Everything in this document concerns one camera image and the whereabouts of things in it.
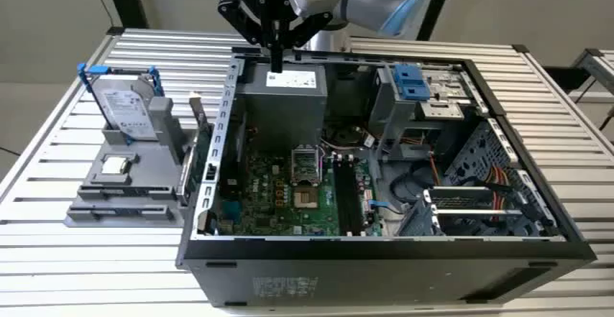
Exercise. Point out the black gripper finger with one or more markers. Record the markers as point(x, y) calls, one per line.
point(307, 29)
point(239, 15)

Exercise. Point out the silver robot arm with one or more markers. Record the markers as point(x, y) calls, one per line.
point(365, 8)

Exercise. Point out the grey power supply unit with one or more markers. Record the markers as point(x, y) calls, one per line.
point(283, 115)

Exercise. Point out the blue drive bay latch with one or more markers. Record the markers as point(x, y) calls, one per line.
point(410, 80)

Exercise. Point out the black table corner cap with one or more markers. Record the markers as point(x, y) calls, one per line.
point(521, 48)
point(115, 30)

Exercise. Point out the black round fan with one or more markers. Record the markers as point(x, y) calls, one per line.
point(346, 135)

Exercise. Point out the green graphics card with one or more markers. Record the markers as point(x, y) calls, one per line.
point(206, 137)

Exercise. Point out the hard disk in blue carrier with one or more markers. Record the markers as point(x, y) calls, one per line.
point(124, 108)

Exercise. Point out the thin metal locking lever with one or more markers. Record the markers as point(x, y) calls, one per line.
point(320, 166)

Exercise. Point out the CPU socket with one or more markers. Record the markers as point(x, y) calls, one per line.
point(307, 198)

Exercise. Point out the grey parts rack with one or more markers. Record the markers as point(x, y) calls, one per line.
point(144, 173)

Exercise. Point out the silver CPU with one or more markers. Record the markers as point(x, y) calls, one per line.
point(114, 166)

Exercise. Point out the blue plug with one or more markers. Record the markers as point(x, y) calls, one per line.
point(379, 203)

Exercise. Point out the green motherboard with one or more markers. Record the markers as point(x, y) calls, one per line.
point(268, 216)

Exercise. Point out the silver slatted side table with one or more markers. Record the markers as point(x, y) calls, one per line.
point(594, 60)

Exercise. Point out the grey metal disk bay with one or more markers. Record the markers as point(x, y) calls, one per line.
point(479, 212)

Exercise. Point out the black PC case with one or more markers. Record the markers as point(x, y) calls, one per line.
point(383, 277)

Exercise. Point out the black frame post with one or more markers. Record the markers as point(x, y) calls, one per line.
point(126, 0)
point(441, 8)

